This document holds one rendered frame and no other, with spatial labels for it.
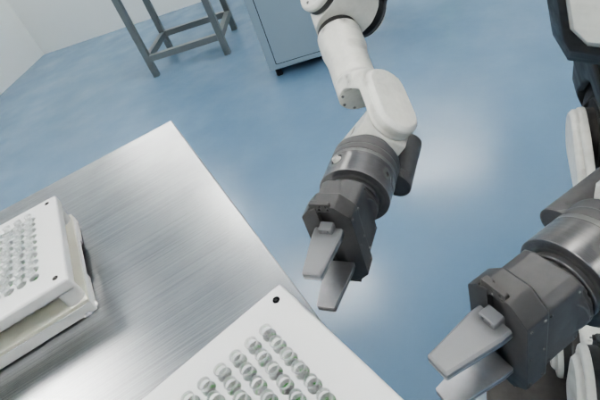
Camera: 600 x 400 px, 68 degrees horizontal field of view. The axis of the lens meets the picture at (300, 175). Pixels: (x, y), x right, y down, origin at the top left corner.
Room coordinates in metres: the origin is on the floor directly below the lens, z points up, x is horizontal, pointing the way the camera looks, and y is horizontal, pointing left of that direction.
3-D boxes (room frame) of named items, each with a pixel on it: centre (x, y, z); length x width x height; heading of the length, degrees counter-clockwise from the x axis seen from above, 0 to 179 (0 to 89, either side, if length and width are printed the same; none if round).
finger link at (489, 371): (0.18, -0.07, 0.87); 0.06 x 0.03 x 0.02; 107
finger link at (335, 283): (0.32, 0.01, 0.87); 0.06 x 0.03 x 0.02; 147
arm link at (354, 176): (0.39, -0.04, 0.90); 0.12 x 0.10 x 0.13; 147
